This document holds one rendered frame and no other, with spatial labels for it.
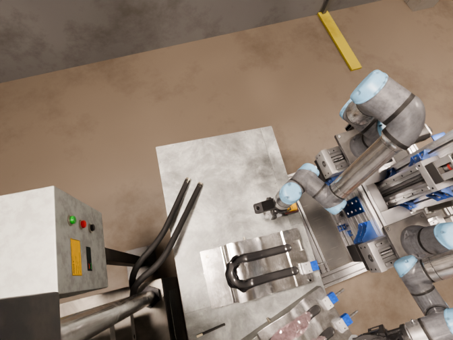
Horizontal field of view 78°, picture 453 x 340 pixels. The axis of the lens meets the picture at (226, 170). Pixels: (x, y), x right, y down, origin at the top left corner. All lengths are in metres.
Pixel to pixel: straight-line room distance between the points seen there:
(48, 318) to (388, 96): 0.95
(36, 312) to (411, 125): 0.97
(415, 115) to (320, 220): 1.42
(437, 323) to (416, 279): 0.13
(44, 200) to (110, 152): 1.71
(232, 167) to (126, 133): 1.33
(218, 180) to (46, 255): 0.93
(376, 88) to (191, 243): 1.06
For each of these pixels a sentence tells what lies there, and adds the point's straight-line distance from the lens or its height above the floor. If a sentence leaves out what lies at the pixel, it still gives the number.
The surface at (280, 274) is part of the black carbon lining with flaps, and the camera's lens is 1.45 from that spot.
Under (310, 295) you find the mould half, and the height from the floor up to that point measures 0.85.
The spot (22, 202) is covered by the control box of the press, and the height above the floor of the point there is 1.47.
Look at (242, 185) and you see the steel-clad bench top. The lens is 1.56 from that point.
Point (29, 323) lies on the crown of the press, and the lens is 0.45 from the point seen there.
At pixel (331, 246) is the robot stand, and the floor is 0.21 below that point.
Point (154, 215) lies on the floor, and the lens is 2.36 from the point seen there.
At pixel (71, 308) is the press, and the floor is 0.79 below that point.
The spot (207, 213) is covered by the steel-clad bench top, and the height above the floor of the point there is 0.80.
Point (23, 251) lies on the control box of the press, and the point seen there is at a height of 1.47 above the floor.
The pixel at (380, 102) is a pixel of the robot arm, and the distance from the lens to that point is 0.98.
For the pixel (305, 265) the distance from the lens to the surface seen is 1.44.
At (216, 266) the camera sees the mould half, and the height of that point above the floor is 0.86.
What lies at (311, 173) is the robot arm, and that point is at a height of 1.28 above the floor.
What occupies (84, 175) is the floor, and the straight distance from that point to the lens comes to 2.61.
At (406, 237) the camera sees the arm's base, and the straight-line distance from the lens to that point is 1.51.
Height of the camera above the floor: 2.28
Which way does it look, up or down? 69 degrees down
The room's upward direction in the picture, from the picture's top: 11 degrees clockwise
